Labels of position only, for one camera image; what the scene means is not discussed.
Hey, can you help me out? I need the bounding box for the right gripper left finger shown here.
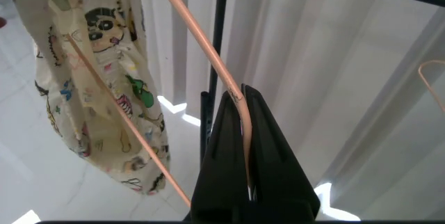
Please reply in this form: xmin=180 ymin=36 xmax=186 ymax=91
xmin=190 ymin=90 xmax=251 ymax=223

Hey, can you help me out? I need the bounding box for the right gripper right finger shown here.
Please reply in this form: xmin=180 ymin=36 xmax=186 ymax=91
xmin=242 ymin=83 xmax=321 ymax=223

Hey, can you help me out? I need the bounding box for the pink clothes hanger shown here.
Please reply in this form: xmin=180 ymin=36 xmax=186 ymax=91
xmin=65 ymin=0 xmax=254 ymax=208
xmin=418 ymin=59 xmax=445 ymax=113

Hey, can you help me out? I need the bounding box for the cream printed garment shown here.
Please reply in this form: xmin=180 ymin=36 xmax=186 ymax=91
xmin=6 ymin=0 xmax=171 ymax=196

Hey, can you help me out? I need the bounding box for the black clothes rack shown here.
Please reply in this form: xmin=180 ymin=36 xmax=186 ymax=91
xmin=200 ymin=0 xmax=445 ymax=166

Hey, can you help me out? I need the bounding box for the white curtain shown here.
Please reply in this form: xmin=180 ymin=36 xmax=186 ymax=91
xmin=133 ymin=0 xmax=445 ymax=221

